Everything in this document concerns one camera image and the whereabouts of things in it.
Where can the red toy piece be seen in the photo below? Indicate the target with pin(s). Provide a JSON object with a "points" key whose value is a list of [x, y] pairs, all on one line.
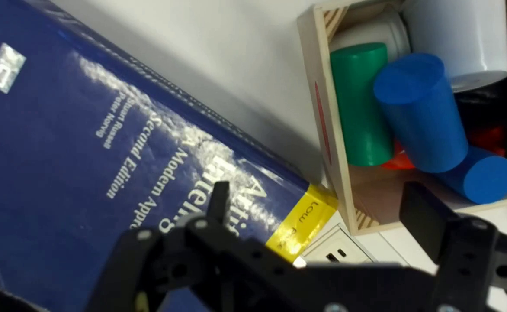
{"points": [[487, 139]]}

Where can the blue hardcover textbook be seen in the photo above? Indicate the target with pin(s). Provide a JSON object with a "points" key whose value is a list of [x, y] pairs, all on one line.
{"points": [[62, 145]]}

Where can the green wooden cylinder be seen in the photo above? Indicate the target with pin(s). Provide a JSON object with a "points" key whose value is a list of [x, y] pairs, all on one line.
{"points": [[358, 105]]}

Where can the white cup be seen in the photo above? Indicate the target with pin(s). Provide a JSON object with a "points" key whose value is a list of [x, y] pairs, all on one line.
{"points": [[460, 35]]}

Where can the white round lid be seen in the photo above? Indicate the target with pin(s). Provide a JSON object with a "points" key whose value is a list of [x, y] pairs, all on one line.
{"points": [[373, 32]]}

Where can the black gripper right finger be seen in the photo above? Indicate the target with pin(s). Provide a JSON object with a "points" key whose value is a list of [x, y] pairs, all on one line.
{"points": [[425, 219]]}

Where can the large blue wooden cylinder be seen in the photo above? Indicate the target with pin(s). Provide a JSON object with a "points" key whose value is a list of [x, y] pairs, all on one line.
{"points": [[418, 110]]}

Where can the white power outlet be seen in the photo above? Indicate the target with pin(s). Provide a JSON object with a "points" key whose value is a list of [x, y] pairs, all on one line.
{"points": [[335, 249]]}

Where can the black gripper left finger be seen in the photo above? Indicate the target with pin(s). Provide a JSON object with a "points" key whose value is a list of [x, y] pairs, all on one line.
{"points": [[218, 205]]}

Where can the small wooden box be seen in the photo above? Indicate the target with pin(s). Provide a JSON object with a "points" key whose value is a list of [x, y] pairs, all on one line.
{"points": [[321, 105]]}

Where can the small blue wooden cylinder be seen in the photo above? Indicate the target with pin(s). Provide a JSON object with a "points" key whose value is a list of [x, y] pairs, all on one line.
{"points": [[486, 178]]}

